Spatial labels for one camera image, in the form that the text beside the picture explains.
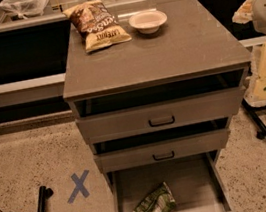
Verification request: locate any green jalapeno chip bag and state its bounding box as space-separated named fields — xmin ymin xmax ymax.
xmin=133 ymin=182 xmax=176 ymax=212

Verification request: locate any top grey drawer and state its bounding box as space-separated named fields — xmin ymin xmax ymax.
xmin=76 ymin=88 xmax=245 ymax=144

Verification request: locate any grey drawer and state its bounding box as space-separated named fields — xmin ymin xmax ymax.
xmin=94 ymin=128 xmax=230 ymax=174
xmin=113 ymin=154 xmax=238 ymax=212
xmin=76 ymin=88 xmax=245 ymax=144

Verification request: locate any grey drawer cabinet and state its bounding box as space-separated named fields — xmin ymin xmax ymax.
xmin=49 ymin=0 xmax=266 ymax=189

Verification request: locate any middle grey drawer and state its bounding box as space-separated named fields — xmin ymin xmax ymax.
xmin=94 ymin=128 xmax=230 ymax=174

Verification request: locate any bottom grey drawer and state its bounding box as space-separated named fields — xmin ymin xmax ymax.
xmin=113 ymin=154 xmax=238 ymax=212

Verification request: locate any brown yellow chip bag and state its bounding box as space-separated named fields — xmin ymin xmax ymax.
xmin=64 ymin=0 xmax=132 ymax=53

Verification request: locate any clear plastic bag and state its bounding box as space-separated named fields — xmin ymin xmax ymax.
xmin=0 ymin=0 xmax=49 ymax=19

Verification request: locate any black stand leg right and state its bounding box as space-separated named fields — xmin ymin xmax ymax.
xmin=241 ymin=100 xmax=266 ymax=140

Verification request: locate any white paper bowl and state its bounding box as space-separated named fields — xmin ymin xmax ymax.
xmin=129 ymin=10 xmax=167 ymax=34

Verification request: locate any blue tape cross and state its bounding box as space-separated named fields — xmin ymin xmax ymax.
xmin=68 ymin=169 xmax=90 ymax=204

